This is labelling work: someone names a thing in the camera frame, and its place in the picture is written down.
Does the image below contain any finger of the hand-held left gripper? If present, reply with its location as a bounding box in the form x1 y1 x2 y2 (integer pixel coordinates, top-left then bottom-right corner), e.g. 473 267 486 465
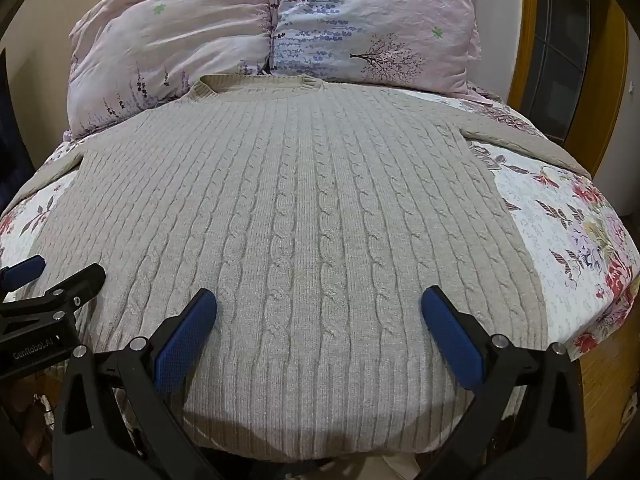
0 264 107 333
0 254 48 291

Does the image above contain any yellow wooden frame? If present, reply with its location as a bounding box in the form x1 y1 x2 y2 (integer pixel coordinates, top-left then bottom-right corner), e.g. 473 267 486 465
505 0 631 176

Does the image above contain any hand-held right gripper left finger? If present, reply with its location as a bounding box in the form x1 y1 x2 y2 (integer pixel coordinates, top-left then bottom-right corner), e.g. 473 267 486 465
52 287 221 480

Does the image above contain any floral bed sheet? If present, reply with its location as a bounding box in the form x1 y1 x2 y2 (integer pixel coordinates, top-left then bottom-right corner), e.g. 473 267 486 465
0 82 640 466

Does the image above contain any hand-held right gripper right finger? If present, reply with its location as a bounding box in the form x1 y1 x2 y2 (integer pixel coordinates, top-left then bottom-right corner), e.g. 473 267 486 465
415 285 588 480

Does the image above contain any beige cable-knit pillow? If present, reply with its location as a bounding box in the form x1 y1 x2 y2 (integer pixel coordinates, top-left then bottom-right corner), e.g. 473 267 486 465
0 74 593 461

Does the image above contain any dark glass pane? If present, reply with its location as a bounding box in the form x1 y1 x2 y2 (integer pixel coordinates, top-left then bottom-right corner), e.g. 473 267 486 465
520 0 593 146

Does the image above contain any pink floral pillow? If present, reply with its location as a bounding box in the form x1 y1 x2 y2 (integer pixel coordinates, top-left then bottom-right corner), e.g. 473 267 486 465
62 0 273 141

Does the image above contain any pale blue floral pillow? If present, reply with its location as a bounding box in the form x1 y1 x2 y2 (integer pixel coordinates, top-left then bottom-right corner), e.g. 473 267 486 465
260 0 493 98

